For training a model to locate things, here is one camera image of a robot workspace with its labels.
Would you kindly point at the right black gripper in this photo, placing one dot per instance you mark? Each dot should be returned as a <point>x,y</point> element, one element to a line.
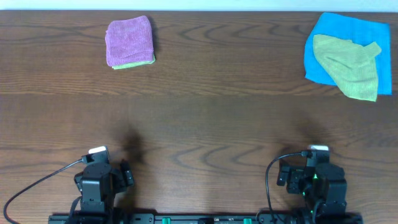
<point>295,175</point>

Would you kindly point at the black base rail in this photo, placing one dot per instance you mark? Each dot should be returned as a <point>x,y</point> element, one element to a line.
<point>148,218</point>

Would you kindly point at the green microfiber cloth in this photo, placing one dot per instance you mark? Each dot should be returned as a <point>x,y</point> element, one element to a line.
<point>351,66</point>

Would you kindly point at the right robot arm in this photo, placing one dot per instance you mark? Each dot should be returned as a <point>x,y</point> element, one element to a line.
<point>323,187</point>

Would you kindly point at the folded green cloth under purple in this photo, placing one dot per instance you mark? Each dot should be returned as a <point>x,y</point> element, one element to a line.
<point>134,64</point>

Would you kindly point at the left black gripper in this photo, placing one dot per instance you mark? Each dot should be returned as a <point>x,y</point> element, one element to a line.
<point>124,175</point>

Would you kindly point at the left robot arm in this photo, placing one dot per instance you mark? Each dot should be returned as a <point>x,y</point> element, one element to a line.
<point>98,184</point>

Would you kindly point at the blue cloth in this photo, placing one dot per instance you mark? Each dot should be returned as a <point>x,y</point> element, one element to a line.
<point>360,32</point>

